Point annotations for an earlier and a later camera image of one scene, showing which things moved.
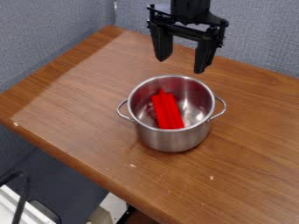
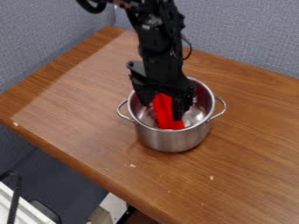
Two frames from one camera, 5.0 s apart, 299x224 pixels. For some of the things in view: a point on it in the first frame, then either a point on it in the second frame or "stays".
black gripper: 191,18 → 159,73
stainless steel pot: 198,106 stays
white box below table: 35,213 stays
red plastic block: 170,118 stays
